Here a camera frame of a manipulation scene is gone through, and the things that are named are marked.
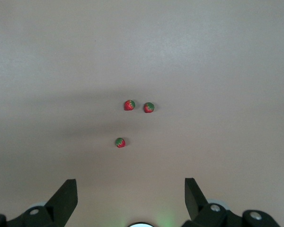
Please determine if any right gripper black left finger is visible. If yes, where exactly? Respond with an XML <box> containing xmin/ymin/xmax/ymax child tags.
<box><xmin>0</xmin><ymin>179</ymin><xmax>78</xmax><ymax>227</ymax></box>

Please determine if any red toy strawberry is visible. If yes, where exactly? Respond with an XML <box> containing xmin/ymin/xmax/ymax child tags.
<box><xmin>124</xmin><ymin>99</ymin><xmax>136</xmax><ymax>112</ymax></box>
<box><xmin>143</xmin><ymin>102</ymin><xmax>155</xmax><ymax>114</ymax></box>
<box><xmin>115</xmin><ymin>137</ymin><xmax>126</xmax><ymax>149</ymax></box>

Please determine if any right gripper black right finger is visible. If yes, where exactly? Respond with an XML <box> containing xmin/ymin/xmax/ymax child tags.
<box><xmin>181</xmin><ymin>177</ymin><xmax>281</xmax><ymax>227</ymax></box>

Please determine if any large table cover mat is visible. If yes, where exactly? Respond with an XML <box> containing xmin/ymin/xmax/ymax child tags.
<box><xmin>0</xmin><ymin>0</ymin><xmax>284</xmax><ymax>227</ymax></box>

